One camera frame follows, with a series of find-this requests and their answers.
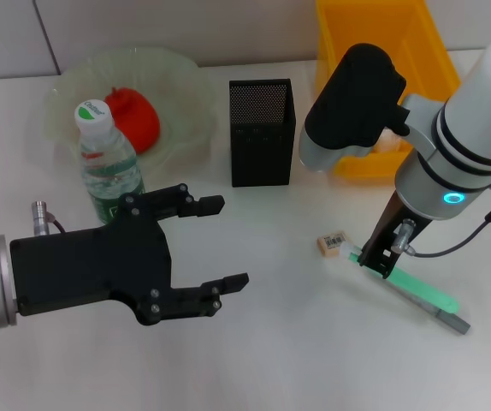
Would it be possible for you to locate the silver wrist cable connector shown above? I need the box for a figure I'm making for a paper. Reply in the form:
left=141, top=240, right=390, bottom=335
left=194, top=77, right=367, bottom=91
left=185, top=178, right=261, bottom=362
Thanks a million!
left=390, top=217, right=417, bottom=254
left=31, top=200, right=67, bottom=236

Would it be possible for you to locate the clear green-label water bottle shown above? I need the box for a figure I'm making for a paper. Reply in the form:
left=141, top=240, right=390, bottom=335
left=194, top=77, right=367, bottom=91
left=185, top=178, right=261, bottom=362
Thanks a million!
left=74, top=98, right=148, bottom=226

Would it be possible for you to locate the grey pen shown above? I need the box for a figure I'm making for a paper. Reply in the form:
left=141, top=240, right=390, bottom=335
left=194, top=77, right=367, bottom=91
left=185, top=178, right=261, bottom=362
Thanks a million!
left=393, top=285, right=472, bottom=337

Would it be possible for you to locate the red-orange toy fruit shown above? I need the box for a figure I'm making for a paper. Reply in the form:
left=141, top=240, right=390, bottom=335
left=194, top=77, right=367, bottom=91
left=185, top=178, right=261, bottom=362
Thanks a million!
left=104, top=86, right=162, bottom=155

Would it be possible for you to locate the clear wavy glass fruit plate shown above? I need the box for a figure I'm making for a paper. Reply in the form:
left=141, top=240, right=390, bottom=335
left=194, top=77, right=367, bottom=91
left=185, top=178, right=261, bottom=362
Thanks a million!
left=41, top=45, right=219, bottom=175

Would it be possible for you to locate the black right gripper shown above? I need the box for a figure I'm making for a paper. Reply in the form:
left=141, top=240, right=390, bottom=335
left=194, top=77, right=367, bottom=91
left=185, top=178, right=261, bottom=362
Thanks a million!
left=358, top=190, right=433, bottom=279

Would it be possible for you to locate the black mesh pen holder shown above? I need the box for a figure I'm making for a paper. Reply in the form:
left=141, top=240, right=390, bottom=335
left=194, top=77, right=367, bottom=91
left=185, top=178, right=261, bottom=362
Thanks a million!
left=228, top=78, right=298, bottom=188

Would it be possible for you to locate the yellow plastic bin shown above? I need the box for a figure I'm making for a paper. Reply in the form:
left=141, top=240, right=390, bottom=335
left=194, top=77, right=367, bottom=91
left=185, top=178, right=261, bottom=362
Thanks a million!
left=315, top=0, right=463, bottom=179

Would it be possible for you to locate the dark right wrist cable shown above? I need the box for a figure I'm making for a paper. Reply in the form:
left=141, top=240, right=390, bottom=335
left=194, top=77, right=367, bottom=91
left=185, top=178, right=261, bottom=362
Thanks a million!
left=407, top=200, right=491, bottom=259

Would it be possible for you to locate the silver right wrist cable connector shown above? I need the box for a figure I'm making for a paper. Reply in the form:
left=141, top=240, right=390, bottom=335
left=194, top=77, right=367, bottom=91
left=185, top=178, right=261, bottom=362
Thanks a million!
left=390, top=217, right=417, bottom=254

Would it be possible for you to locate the silver left wrist cable connector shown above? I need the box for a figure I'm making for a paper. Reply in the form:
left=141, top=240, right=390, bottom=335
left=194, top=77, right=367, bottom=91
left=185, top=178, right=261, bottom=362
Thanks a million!
left=31, top=200, right=67, bottom=236

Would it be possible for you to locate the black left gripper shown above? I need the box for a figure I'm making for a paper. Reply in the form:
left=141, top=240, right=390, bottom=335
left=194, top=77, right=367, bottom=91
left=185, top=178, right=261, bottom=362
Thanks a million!
left=9, top=183, right=250, bottom=326

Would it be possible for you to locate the green pen with white cap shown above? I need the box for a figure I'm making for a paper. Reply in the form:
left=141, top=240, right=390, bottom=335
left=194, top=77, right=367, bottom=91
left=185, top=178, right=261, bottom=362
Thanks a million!
left=340, top=242, right=460, bottom=316

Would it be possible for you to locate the beige eraser with barcode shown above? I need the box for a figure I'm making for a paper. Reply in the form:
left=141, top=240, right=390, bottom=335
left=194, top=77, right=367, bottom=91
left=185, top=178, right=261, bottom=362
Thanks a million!
left=316, top=230, right=349, bottom=259

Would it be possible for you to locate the white paper ball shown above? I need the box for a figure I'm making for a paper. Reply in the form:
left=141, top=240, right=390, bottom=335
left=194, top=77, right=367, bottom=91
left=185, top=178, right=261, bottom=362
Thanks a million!
left=373, top=127, right=413, bottom=154

